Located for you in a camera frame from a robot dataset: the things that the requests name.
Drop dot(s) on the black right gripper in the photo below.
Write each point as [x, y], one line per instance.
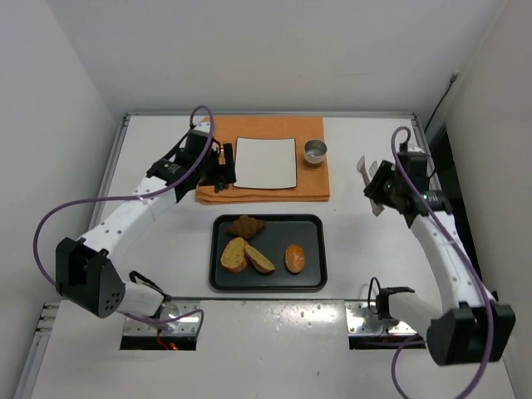
[381, 181]

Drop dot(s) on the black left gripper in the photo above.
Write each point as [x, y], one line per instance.
[227, 165]

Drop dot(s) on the metal tongs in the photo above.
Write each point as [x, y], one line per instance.
[362, 170]

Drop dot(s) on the sesame bread roll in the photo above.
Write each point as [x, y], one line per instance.
[294, 259]

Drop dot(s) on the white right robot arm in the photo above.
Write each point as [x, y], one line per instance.
[469, 323]

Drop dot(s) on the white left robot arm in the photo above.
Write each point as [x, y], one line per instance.
[86, 267]

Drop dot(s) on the left bread slice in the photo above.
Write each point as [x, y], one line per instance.
[233, 258]

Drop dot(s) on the bread slice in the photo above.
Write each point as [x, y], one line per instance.
[261, 263]
[233, 258]

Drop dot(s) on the right bread slice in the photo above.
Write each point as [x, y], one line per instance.
[261, 263]

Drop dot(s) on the white square plate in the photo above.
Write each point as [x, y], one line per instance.
[266, 164]

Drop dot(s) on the brown croissant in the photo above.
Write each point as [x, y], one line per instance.
[245, 227]

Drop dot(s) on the orange cloth placemat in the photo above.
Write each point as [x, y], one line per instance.
[313, 184]

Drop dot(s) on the metal cup with brown sleeve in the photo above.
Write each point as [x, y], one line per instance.
[314, 153]

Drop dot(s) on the black baking tray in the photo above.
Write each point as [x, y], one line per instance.
[280, 231]

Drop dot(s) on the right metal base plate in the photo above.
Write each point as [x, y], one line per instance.
[361, 322]

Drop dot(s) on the metal base plate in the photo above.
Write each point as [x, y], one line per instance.
[175, 319]
[361, 322]

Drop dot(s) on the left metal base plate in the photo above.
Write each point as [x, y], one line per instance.
[175, 319]

